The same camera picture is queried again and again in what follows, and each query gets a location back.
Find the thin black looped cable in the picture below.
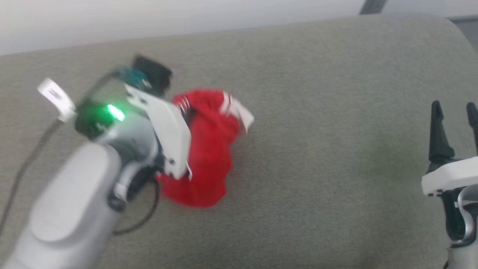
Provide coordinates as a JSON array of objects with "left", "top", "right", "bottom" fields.
[{"left": 113, "top": 179, "right": 161, "bottom": 236}]

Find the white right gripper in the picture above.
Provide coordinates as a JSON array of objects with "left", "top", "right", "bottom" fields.
[{"left": 421, "top": 100, "right": 478, "bottom": 197}]

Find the red garment with white trim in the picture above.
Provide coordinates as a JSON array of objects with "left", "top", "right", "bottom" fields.
[{"left": 155, "top": 89, "right": 255, "bottom": 208}]

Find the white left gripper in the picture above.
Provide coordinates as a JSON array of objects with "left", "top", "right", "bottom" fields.
[{"left": 125, "top": 84, "right": 192, "bottom": 180}]

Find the grey fabric sofa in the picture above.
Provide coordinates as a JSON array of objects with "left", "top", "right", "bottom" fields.
[{"left": 0, "top": 12, "right": 478, "bottom": 269}]

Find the white cable label tag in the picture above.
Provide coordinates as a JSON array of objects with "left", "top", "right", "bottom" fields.
[{"left": 37, "top": 78, "right": 76, "bottom": 123}]

